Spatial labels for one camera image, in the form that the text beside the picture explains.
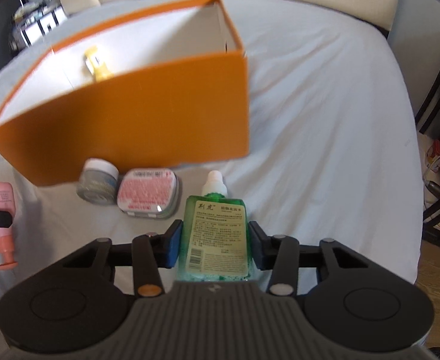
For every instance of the white bed sheet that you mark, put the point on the white bed sheet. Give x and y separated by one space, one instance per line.
333 149

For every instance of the orange cardboard box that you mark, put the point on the orange cardboard box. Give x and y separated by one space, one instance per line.
178 94

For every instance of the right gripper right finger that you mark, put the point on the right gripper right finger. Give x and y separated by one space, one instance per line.
278 255

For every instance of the small white lidded jar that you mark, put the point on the small white lidded jar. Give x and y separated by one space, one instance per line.
98 182

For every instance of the yellow small box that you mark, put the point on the yellow small box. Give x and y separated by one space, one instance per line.
96 65

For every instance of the green liquid bottle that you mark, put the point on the green liquid bottle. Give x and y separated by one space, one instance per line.
215 239

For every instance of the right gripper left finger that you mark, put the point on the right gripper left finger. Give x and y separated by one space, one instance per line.
151 252

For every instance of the pink labelled tin case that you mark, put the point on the pink labelled tin case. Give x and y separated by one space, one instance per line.
149 192

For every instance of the pink bottle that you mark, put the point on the pink bottle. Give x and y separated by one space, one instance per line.
7 247

